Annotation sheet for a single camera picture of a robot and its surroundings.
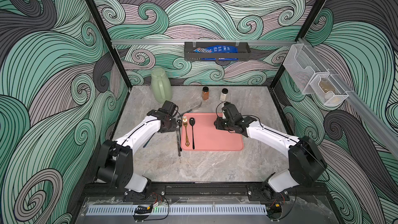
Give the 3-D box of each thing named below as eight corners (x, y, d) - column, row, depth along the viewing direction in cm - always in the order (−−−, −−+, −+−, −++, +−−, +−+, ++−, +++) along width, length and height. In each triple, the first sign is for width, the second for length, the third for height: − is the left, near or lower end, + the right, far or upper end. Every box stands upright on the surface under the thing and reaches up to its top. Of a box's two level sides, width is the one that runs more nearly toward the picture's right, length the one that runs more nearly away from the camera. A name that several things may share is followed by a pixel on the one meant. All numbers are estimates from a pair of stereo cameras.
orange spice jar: (202, 99, 114) (202, 91, 107) (202, 95, 117) (202, 86, 110) (208, 99, 114) (209, 91, 107) (207, 95, 117) (208, 86, 110)
